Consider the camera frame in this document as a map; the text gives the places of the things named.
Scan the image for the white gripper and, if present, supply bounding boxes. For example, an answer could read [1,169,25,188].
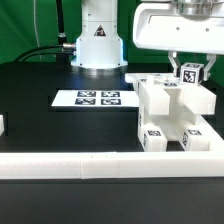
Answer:
[133,1,224,81]

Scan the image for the white tagged nut cube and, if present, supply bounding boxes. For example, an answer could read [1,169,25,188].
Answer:
[180,62,204,85]

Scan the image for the white chair backrest part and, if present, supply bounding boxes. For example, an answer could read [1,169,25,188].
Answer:
[125,73,216,115]

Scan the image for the white small chair post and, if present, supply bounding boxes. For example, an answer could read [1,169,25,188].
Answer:
[143,129,167,152]

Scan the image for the white chair seat part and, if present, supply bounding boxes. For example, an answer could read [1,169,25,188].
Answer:
[138,104,202,144]

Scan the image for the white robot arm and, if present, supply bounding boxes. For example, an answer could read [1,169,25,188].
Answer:
[72,0,224,77]

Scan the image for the white U-shaped fence frame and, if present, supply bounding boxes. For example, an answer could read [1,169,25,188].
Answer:
[0,114,224,180]

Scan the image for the black cables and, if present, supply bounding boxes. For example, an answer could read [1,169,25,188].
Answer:
[13,0,78,63]

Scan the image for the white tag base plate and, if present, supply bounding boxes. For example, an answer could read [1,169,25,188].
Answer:
[52,90,139,107]

